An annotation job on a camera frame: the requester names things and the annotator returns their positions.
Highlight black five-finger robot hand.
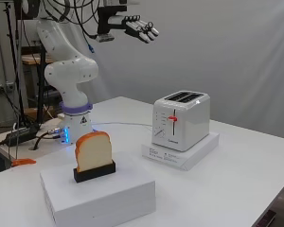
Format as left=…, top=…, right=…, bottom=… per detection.
left=97, top=5, right=160, bottom=44

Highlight toy bread slice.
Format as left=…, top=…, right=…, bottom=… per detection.
left=74, top=131, right=114, bottom=173

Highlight white backdrop sheet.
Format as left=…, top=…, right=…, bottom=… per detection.
left=81, top=0, right=284, bottom=141

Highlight white steel toaster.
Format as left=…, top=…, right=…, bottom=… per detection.
left=151, top=90, right=211, bottom=153

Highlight wooden desk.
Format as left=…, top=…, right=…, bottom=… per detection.
left=21, top=53, right=55, bottom=66

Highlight black tripod stand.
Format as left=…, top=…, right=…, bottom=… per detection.
left=2, top=0, right=32, bottom=127

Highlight white flat printed stand box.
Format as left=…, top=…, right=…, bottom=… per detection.
left=140, top=131, right=221, bottom=172

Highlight black block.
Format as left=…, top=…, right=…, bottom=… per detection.
left=73, top=160, right=116, bottom=183

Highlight black power box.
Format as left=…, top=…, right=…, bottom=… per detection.
left=5, top=127, right=40, bottom=146

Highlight white flat plain stand box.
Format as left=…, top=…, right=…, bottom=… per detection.
left=39, top=150, right=157, bottom=227

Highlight orange clamp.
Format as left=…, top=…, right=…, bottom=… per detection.
left=10, top=158, right=38, bottom=167

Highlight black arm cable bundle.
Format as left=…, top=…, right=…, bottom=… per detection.
left=41, top=0, right=102, bottom=54

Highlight white toaster cord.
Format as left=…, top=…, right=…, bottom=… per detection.
left=92, top=121, right=154, bottom=130

